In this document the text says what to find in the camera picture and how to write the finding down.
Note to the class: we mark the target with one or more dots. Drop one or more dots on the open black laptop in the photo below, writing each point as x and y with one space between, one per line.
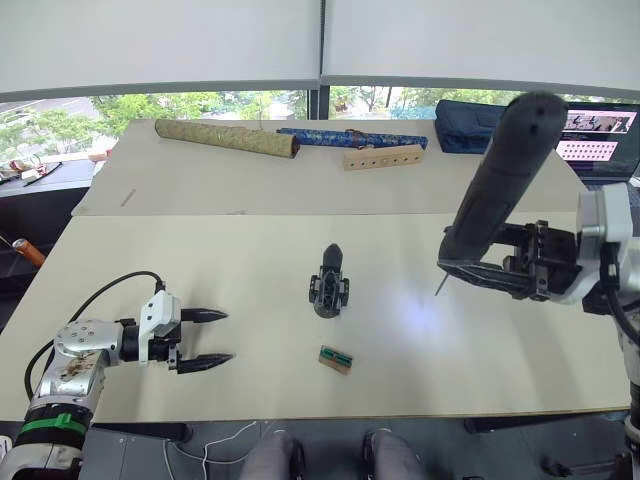
595 150

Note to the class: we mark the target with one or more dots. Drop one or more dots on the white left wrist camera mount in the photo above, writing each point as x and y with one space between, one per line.
162 306

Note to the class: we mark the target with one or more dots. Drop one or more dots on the blue patterned scroll tube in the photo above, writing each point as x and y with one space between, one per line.
350 137

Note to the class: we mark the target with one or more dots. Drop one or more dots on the black table frame bar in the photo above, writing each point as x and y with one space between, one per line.
140 431
545 425

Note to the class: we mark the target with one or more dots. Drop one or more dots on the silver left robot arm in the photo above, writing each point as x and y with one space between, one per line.
82 345

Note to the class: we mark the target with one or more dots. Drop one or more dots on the dark blue fabric bag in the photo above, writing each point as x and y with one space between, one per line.
465 127

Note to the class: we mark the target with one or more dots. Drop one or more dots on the wooden block with holes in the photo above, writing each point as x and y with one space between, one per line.
382 159

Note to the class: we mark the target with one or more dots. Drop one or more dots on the black side desk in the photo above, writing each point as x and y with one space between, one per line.
40 210

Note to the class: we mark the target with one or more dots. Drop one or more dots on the black spare gripper assembly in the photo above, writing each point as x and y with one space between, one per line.
330 290

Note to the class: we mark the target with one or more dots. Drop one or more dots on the white roller blind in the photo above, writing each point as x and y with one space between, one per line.
480 40
160 45

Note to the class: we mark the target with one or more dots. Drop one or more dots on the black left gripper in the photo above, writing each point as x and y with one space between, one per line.
172 336

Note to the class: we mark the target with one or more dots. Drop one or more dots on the grey rounded shape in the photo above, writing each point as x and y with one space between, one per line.
272 457
392 457

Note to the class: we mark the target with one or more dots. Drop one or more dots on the black electric screwdriver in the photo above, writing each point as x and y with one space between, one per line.
505 175

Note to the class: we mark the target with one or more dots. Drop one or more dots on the dark window frame post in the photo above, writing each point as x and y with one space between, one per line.
318 102

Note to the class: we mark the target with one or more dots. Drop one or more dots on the small wooden green screw block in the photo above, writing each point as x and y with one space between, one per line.
335 359

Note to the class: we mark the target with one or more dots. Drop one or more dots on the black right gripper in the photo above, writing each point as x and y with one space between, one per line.
555 255

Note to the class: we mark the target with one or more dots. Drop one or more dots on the olive gold scroll tube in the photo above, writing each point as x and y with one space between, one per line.
225 136

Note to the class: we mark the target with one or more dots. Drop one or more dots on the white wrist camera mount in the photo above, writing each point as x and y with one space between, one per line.
162 306
607 215

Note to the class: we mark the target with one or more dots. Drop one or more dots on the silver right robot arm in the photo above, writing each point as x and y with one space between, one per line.
631 360

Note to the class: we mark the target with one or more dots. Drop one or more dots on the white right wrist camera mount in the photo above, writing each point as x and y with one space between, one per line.
607 215

